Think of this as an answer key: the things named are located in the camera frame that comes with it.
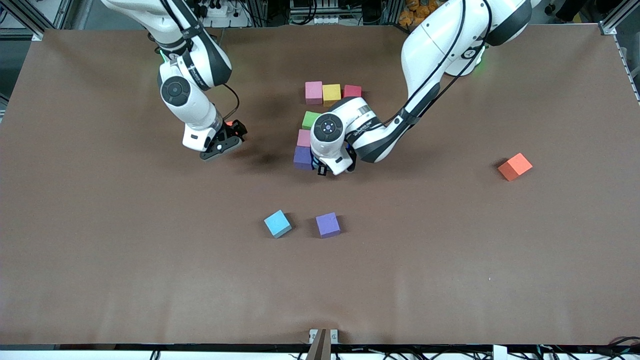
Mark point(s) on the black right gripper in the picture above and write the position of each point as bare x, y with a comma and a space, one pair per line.
231, 129

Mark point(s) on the purple foam cube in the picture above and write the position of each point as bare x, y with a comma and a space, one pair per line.
328, 225
302, 158

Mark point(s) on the pink foam cube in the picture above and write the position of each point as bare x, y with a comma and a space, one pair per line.
303, 138
313, 92

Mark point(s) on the green foam cube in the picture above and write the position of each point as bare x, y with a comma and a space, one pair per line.
309, 120

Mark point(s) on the yellow foam cube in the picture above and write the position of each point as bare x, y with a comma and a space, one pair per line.
331, 95

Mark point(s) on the red foam cube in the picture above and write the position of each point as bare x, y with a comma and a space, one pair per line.
352, 91

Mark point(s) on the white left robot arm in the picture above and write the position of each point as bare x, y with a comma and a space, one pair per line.
330, 135

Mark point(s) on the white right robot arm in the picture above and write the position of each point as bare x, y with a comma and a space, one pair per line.
190, 100

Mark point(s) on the brown paper table cover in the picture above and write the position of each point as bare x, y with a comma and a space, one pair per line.
320, 280

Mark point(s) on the brown wooden strip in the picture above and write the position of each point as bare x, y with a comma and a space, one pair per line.
320, 347

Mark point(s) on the orange packets pile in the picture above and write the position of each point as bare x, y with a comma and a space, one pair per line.
417, 12

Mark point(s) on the grey metal table bracket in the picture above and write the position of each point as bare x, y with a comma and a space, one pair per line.
334, 336

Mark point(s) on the aluminium frame profile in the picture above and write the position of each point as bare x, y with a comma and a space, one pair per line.
25, 17
617, 20

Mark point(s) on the perforated aluminium side rail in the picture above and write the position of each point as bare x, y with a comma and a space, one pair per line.
628, 67

